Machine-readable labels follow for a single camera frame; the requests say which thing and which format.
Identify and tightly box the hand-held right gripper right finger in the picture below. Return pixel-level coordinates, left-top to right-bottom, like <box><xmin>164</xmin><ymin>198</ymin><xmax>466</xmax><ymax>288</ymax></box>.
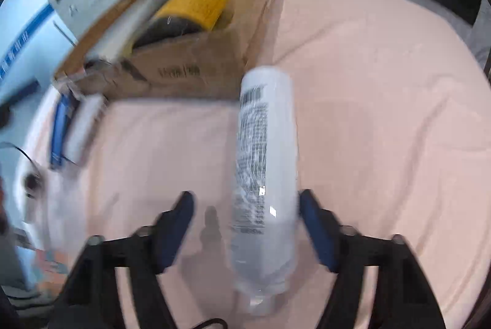
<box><xmin>298</xmin><ymin>189</ymin><xmax>447</xmax><ymax>329</ymax></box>

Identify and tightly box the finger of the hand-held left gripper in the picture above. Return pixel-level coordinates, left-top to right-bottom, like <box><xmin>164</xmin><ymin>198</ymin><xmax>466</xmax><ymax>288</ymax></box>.
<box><xmin>49</xmin><ymin>91</ymin><xmax>81</xmax><ymax>169</ymax></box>

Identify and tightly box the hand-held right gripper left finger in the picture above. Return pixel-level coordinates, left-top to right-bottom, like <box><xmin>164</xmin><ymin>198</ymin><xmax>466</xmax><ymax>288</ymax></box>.
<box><xmin>47</xmin><ymin>191</ymin><xmax>196</xmax><ymax>329</ymax></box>

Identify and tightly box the white plastic bottle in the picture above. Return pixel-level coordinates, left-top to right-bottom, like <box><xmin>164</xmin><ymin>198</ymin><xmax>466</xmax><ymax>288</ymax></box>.
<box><xmin>229</xmin><ymin>66</ymin><xmax>300</xmax><ymax>316</ymax></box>

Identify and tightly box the cardboard box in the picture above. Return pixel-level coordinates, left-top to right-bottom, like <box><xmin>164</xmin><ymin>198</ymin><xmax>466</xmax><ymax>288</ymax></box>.
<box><xmin>54</xmin><ymin>0</ymin><xmax>280</xmax><ymax>101</ymax></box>

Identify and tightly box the pink bed sheet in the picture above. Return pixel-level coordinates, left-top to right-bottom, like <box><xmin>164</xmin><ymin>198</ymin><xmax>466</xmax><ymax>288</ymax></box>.
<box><xmin>15</xmin><ymin>0</ymin><xmax>491</xmax><ymax>329</ymax></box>

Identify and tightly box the grey flat box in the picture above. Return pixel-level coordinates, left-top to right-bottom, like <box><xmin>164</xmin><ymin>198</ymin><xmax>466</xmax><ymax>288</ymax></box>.
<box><xmin>86</xmin><ymin>0</ymin><xmax>169</xmax><ymax>63</ymax></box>

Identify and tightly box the yellow cylindrical can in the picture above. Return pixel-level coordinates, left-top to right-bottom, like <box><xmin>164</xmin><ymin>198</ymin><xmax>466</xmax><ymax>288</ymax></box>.
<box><xmin>132</xmin><ymin>0</ymin><xmax>230</xmax><ymax>48</ymax></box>

